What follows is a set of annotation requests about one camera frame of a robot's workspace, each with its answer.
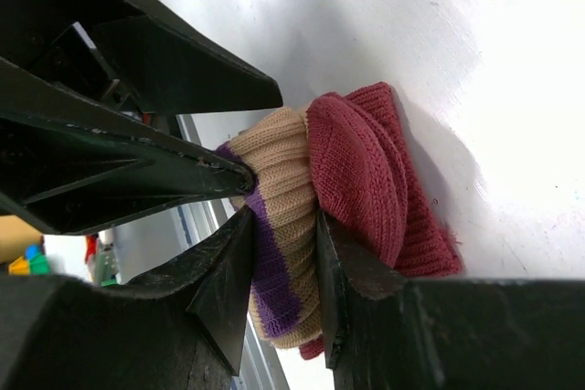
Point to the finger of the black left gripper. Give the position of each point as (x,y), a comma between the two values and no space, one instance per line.
(72,166)
(171,67)

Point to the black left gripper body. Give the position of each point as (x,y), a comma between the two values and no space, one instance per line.
(36,37)

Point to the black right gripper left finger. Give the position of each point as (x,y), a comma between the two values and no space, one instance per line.
(58,332)

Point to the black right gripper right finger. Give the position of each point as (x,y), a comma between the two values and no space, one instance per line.
(384,331)

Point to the beige red purple striped sock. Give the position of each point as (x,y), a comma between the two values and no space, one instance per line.
(346,156)

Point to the aluminium mounting rail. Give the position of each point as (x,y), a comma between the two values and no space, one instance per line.
(196,230)

